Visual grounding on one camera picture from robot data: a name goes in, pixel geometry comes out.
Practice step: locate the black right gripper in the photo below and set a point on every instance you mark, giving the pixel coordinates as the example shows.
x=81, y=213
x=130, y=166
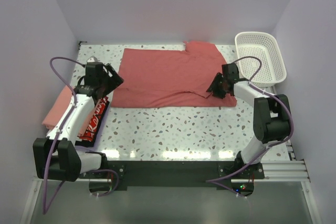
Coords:
x=213, y=87

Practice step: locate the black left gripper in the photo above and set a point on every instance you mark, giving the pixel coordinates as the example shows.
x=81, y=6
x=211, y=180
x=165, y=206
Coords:
x=115, y=81

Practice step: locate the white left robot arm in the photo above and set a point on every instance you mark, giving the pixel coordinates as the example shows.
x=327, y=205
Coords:
x=55, y=155

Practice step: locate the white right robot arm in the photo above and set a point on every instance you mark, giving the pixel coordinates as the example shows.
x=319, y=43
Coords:
x=272, y=120

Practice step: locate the folded pink t-shirt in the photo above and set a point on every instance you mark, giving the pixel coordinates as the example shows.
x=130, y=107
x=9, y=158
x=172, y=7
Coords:
x=58, y=109

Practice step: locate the white perforated plastic basket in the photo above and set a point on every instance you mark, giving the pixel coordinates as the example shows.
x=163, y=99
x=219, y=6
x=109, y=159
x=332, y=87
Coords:
x=260, y=58

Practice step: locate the folded lavender t-shirt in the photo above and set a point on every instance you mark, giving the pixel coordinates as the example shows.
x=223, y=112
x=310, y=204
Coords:
x=95, y=142

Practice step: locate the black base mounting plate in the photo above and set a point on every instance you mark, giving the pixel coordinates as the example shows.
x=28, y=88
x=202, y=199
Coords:
x=124, y=174

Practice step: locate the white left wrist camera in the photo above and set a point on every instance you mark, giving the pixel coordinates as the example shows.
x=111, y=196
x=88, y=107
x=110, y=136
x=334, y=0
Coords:
x=92, y=59

